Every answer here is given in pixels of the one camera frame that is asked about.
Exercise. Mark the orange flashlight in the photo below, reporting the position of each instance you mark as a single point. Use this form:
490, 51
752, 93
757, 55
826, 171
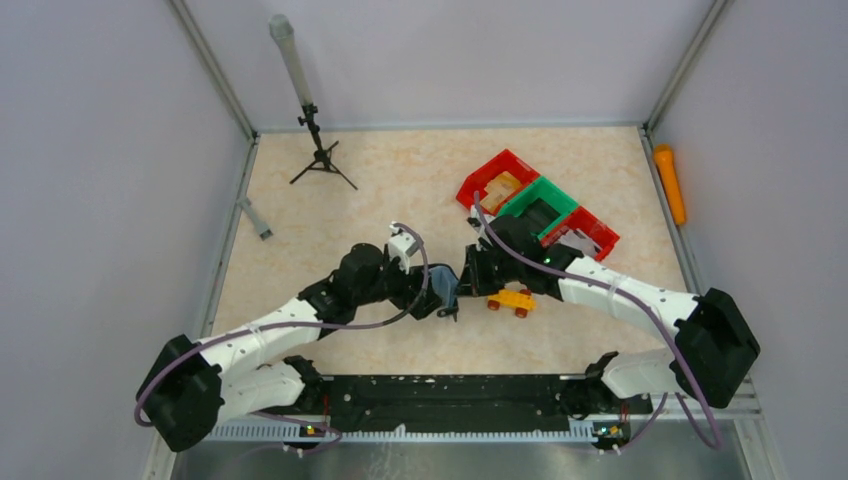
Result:
664, 160

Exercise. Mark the small grey tool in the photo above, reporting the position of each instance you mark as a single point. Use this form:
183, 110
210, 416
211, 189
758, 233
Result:
260, 226

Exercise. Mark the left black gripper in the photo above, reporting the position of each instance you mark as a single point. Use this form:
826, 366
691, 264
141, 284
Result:
403, 299

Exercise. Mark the black leather card holder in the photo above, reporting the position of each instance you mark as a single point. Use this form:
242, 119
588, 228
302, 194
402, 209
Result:
444, 283

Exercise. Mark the red bin with plastic bags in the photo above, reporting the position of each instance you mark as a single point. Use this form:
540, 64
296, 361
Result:
583, 231

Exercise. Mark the black tripod with grey tube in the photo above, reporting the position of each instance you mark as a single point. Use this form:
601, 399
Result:
282, 33

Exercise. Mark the red bin with wooden blocks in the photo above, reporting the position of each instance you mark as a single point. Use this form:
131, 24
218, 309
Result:
497, 182

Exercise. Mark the yellow toy brick car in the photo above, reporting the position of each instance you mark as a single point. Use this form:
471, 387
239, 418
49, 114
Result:
521, 302

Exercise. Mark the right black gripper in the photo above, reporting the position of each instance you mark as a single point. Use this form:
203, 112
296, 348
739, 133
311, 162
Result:
472, 283

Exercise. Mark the green plastic bin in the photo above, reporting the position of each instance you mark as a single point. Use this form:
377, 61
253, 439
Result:
543, 204

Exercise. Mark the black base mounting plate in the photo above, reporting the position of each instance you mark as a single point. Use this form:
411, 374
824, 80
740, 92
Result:
460, 403

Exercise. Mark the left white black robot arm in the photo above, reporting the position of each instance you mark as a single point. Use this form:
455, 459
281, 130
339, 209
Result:
196, 385

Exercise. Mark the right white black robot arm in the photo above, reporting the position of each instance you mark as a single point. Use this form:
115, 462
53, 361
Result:
708, 348

